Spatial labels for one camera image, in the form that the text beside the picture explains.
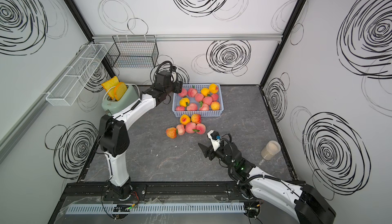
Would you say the yellow toast slice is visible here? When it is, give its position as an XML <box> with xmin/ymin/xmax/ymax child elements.
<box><xmin>114</xmin><ymin>82</ymin><xmax>128</xmax><ymax>101</ymax></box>
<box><xmin>101</xmin><ymin>76</ymin><xmax>119</xmax><ymax>100</ymax></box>

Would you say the light blue plastic basket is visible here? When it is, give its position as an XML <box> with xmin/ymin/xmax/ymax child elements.
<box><xmin>171</xmin><ymin>84</ymin><xmax>225</xmax><ymax>118</ymax></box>

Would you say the yellow peach with leaf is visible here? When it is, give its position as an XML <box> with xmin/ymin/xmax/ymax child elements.
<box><xmin>179</xmin><ymin>97</ymin><xmax>190</xmax><ymax>107</ymax></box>

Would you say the black wire wall basket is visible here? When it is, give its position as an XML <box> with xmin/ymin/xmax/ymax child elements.
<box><xmin>107</xmin><ymin>35</ymin><xmax>159</xmax><ymax>68</ymax></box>

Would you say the rear yellow toast slice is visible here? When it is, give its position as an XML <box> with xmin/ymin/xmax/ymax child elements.
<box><xmin>101</xmin><ymin>76</ymin><xmax>119</xmax><ymax>100</ymax></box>

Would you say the orange yellow peach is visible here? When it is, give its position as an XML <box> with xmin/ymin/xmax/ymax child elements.
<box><xmin>210</xmin><ymin>101</ymin><xmax>221</xmax><ymax>111</ymax></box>

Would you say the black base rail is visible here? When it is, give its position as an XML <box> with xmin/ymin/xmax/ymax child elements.
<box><xmin>61</xmin><ymin>182</ymin><xmax>244</xmax><ymax>201</ymax></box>

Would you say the pink peach with leaf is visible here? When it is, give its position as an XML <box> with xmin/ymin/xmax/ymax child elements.
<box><xmin>194</xmin><ymin>123</ymin><xmax>206</xmax><ymax>135</ymax></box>

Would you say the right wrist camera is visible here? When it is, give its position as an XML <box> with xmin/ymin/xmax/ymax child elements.
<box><xmin>207</xmin><ymin>130</ymin><xmax>221</xmax><ymax>152</ymax></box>

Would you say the white wire wall shelf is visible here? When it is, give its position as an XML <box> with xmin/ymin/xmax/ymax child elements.
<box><xmin>46</xmin><ymin>44</ymin><xmax>107</xmax><ymax>106</ymax></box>

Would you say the pale pink peach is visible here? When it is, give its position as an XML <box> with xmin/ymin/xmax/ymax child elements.
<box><xmin>176</xmin><ymin>124</ymin><xmax>186</xmax><ymax>136</ymax></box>

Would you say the dark pink peach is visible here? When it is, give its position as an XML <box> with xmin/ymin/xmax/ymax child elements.
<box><xmin>175</xmin><ymin>106</ymin><xmax>186</xmax><ymax>111</ymax></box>

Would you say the white slotted cable duct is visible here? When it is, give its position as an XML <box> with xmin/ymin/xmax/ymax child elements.
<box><xmin>65</xmin><ymin>203</ymin><xmax>246</xmax><ymax>216</ymax></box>

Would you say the mint green toaster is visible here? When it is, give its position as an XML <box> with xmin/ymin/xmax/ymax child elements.
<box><xmin>102</xmin><ymin>84</ymin><xmax>140</xmax><ymax>115</ymax></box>

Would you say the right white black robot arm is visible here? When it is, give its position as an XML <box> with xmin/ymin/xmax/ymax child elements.
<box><xmin>198</xmin><ymin>139</ymin><xmax>336</xmax><ymax>224</ymax></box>

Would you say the front yellow toast slice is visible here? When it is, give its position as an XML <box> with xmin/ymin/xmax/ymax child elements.
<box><xmin>114</xmin><ymin>82</ymin><xmax>128</xmax><ymax>101</ymax></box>

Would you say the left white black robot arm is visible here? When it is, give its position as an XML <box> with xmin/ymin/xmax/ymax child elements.
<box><xmin>97</xmin><ymin>61</ymin><xmax>183</xmax><ymax>201</ymax></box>

